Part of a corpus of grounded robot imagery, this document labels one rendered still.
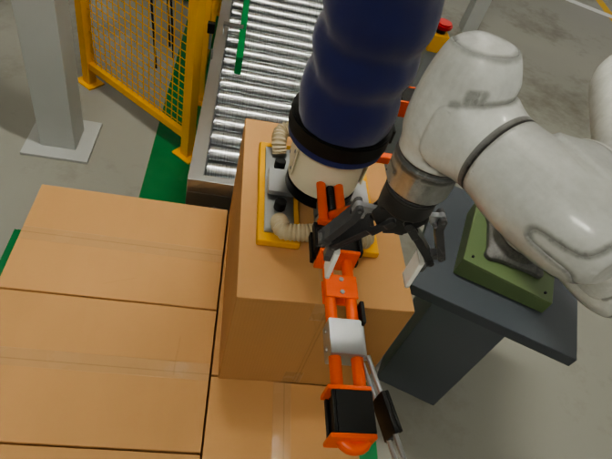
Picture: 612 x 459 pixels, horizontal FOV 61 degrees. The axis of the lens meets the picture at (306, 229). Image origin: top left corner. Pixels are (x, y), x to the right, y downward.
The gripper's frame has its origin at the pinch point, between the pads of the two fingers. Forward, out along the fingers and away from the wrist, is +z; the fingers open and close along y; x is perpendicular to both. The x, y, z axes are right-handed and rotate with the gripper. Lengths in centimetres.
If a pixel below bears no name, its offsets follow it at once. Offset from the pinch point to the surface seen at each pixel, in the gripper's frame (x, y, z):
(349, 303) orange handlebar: -2.2, -0.7, 13.0
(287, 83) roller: -152, 1, 67
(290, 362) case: -11, 2, 55
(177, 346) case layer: -19, 31, 67
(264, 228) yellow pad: -27.7, 14.1, 24.3
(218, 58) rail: -153, 32, 62
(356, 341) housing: 6.0, -1.2, 12.3
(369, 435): 22.1, -1.6, 11.5
